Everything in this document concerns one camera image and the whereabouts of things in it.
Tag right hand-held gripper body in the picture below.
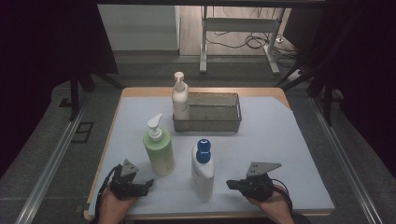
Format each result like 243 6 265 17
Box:
235 161 283 202

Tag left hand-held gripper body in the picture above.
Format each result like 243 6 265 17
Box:
108 159 149 200

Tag green and cream pump bottle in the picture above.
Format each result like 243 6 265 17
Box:
142 112 177 177

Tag white bottle with blue cap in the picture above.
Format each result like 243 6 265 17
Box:
191 138 216 203

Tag metal mesh basket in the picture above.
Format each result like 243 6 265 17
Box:
172 91 243 133

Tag person's left hand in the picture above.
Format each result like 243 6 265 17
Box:
98 186 138 224

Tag person's right hand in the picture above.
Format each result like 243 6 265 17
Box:
246 185 295 224

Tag pale blue table mat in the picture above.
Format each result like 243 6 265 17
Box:
88 94 335 217

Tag black metal stand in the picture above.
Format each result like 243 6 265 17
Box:
68 69 124 122
274 62 335 127

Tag dark curtain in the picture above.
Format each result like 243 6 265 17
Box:
281 0 396 178
0 0 120 178

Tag white cabinet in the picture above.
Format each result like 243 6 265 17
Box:
97 4 181 51

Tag black overhead beam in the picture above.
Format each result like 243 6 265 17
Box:
96 0 326 8

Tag left hand-held gripper black cable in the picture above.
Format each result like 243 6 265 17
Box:
93 164 121 224

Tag aluminium rail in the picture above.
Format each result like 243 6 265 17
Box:
15 92 92 224
309 96 382 224

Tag black floor cables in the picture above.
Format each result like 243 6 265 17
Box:
205 30 300 68

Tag white metal desk frame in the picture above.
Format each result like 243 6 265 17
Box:
199 6 281 76

